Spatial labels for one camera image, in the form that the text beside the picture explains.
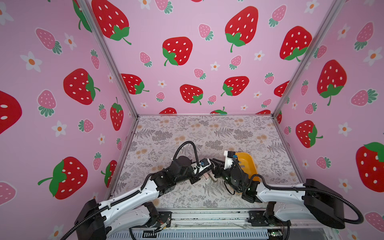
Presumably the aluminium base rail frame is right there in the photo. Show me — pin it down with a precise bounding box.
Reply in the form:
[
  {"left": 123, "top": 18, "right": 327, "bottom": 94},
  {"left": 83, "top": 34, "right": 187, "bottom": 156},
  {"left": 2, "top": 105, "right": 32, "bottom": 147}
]
[{"left": 82, "top": 206, "right": 341, "bottom": 240}]

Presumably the aluminium corner post left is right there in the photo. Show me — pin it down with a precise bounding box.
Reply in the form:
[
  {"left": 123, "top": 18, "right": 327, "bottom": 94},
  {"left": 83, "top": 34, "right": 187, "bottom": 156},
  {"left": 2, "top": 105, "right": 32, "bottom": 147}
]
[{"left": 78, "top": 0, "right": 139, "bottom": 120}]

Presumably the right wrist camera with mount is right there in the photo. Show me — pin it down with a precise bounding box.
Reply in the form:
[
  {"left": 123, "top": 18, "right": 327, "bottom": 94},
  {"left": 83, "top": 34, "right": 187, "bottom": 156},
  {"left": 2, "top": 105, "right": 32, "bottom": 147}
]
[{"left": 224, "top": 151, "right": 236, "bottom": 170}]

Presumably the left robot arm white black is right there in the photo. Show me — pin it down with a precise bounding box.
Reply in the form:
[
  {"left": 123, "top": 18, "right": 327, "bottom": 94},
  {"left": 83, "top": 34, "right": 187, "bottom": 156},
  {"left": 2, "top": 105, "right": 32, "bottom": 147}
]
[{"left": 62, "top": 141, "right": 211, "bottom": 240}]

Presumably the aluminium corner post right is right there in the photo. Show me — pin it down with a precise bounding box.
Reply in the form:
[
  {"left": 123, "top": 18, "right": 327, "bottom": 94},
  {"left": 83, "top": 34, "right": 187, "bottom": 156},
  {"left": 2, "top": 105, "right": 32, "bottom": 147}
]
[{"left": 272, "top": 0, "right": 345, "bottom": 120}]

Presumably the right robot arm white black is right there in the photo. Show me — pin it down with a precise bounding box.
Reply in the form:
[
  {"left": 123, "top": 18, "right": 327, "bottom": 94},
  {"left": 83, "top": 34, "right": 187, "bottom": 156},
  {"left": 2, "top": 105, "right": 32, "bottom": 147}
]
[{"left": 212, "top": 159, "right": 364, "bottom": 229}]

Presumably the aluminium corner post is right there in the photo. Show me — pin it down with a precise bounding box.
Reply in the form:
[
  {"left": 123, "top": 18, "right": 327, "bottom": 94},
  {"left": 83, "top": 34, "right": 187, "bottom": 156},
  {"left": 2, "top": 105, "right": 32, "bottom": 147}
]
[
  {"left": 272, "top": 0, "right": 345, "bottom": 120},
  {"left": 78, "top": 0, "right": 139, "bottom": 120}
]

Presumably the pink white small stapler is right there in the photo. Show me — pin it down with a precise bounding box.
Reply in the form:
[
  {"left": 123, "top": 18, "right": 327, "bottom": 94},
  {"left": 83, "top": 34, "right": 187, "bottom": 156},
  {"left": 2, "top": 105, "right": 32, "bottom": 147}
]
[{"left": 203, "top": 172, "right": 218, "bottom": 182}]

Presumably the yellow plastic tray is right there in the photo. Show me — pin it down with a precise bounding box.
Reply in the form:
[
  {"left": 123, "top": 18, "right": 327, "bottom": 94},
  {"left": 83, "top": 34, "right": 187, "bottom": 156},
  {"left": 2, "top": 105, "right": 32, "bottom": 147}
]
[{"left": 236, "top": 153, "right": 258, "bottom": 179}]

